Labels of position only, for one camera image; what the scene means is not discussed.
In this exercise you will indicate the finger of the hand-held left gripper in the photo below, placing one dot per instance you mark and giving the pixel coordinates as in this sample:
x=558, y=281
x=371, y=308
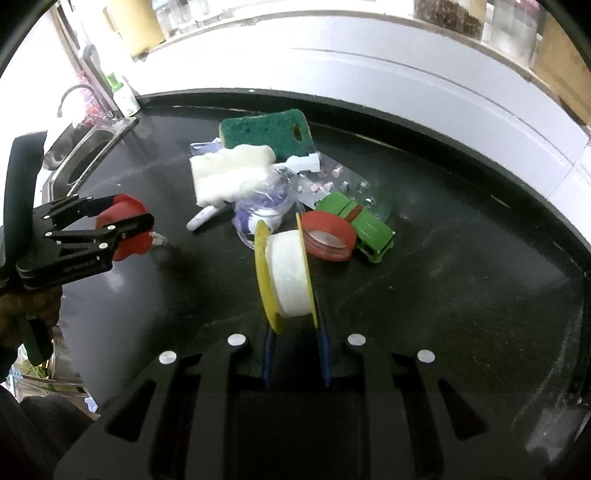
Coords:
x=74, y=210
x=124, y=230

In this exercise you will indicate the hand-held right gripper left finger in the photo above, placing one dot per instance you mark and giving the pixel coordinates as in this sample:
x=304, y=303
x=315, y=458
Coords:
x=266, y=357

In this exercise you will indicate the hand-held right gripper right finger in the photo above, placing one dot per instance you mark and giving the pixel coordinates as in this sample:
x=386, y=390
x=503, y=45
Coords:
x=325, y=360

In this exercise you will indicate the red plastic lid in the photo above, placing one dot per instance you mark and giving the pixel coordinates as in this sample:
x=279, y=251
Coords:
x=130, y=247

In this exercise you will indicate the yellow spool of white tape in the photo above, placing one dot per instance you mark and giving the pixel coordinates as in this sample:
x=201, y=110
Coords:
x=288, y=277

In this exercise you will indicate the blue white wrapper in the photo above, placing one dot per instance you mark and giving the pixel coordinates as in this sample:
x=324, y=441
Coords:
x=205, y=148

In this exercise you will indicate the clear bottle with purple label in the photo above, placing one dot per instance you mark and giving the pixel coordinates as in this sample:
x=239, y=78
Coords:
x=268, y=199

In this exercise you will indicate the person's left hand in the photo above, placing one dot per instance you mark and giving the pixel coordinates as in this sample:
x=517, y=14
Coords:
x=32, y=307

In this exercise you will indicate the steel sink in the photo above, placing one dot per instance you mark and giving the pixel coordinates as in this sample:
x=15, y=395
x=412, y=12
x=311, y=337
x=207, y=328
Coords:
x=87, y=147

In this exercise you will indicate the white marker pen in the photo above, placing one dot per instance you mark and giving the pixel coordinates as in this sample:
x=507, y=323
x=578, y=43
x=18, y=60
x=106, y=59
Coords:
x=198, y=221

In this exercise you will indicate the white crumpled cloth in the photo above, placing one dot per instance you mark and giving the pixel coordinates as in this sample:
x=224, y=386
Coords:
x=217, y=176

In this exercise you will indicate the steel faucet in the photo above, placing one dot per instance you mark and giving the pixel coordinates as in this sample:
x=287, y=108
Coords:
x=76, y=90

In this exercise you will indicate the white soap bottle green cap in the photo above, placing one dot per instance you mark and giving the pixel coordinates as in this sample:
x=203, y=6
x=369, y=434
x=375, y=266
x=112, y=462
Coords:
x=124, y=99

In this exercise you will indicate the green toy truck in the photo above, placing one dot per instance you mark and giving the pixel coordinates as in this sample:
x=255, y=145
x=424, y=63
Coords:
x=370, y=229

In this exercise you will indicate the green scrub sponge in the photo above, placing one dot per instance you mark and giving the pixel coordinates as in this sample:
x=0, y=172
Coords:
x=263, y=131

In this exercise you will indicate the silver blister pack of pills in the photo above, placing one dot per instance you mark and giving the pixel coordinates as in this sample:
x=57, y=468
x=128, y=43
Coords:
x=333, y=177

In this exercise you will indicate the white plastic nozzle piece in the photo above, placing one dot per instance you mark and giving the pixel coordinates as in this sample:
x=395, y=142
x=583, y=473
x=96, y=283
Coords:
x=304, y=163

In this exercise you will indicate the yellow plastic jug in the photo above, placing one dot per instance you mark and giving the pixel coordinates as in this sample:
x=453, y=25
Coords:
x=136, y=25

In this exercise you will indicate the clear plastic water bottle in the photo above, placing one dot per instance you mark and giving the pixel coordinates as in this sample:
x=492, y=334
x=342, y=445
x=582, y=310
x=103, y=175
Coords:
x=167, y=16

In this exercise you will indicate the row of clear glasses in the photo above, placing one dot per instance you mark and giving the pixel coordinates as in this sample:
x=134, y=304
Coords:
x=217, y=11

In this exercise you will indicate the jar with brown contents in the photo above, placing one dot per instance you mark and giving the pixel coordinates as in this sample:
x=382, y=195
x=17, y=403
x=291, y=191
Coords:
x=450, y=14

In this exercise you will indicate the cardboard box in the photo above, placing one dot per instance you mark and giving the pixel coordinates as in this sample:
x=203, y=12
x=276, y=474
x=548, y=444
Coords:
x=561, y=64

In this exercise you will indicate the clear plastic container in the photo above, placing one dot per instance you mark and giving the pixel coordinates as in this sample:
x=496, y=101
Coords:
x=510, y=27

